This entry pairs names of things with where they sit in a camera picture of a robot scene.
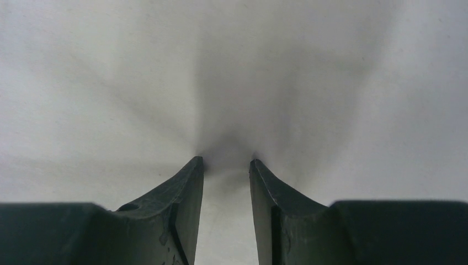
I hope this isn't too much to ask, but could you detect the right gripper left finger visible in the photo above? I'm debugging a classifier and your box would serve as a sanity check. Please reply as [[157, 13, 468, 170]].
[[1, 156, 204, 264]]

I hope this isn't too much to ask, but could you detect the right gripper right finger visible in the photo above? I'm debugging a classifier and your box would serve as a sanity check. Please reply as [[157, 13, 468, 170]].
[[249, 160, 467, 264]]

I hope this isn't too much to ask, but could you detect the beige cloth wrap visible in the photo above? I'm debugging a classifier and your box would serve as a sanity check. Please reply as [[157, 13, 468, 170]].
[[1, 1, 467, 264]]

